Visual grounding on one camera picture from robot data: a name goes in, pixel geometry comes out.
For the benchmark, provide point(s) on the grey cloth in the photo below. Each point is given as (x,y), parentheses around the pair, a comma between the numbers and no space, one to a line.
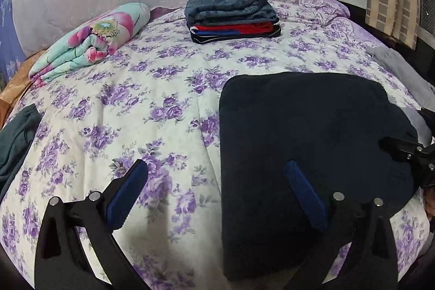
(401,72)

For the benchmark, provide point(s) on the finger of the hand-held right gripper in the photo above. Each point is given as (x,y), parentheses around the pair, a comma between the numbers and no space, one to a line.
(427,116)
(397,147)

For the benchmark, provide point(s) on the folded teal floral blanket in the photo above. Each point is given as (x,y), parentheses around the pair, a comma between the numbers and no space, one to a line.
(91,38)

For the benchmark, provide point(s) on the dark green cloth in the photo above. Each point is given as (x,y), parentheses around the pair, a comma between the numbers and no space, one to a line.
(17,144)

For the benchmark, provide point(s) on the orange brown cloth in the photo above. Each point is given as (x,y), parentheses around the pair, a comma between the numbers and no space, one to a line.
(18,82)

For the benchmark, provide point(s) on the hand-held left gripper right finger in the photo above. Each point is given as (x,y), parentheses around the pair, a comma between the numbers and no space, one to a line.
(306,195)

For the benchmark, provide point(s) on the purple floral bed sheet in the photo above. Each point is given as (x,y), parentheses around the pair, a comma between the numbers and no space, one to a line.
(136,106)

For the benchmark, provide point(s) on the blue patterned cloth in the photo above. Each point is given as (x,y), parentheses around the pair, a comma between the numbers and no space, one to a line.
(8,35)

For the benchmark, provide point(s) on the navy pants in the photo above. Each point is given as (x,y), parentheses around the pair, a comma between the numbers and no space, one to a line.
(306,127)

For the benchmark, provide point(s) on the folded blue jeans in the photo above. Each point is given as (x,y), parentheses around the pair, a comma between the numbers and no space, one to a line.
(231,6)

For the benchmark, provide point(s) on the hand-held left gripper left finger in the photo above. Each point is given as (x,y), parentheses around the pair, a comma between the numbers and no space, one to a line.
(126,195)

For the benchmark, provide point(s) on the folded red garment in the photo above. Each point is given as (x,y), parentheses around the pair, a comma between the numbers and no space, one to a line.
(234,29)

